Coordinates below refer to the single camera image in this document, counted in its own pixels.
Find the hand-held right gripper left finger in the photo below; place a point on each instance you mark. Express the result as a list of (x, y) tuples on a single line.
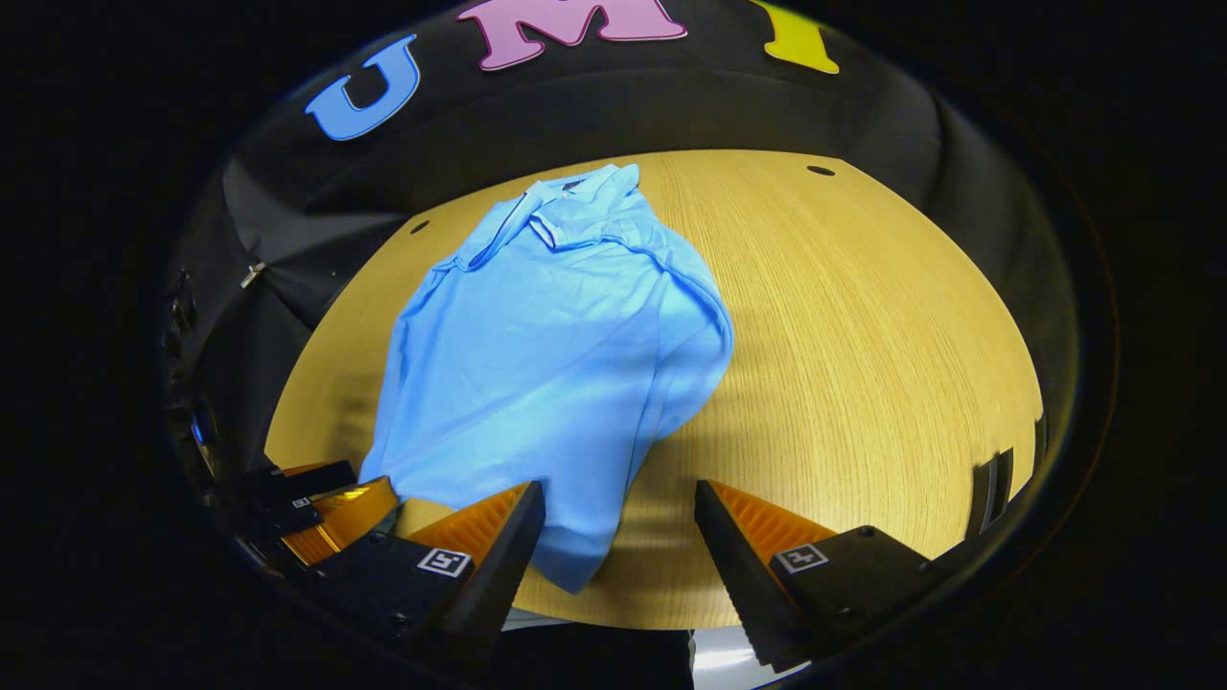
[(503, 575)]

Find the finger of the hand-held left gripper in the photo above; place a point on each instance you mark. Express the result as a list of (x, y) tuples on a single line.
[(345, 517), (307, 481)]

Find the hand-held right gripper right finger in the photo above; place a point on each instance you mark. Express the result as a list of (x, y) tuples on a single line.
[(743, 594)]

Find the light blue T-shirt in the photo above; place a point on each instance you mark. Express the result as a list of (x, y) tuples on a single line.
[(537, 364)]

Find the white cloth clip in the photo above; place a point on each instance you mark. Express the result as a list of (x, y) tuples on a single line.
[(251, 275)]

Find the dark rectangular object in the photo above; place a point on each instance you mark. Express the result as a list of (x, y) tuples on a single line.
[(983, 498)]

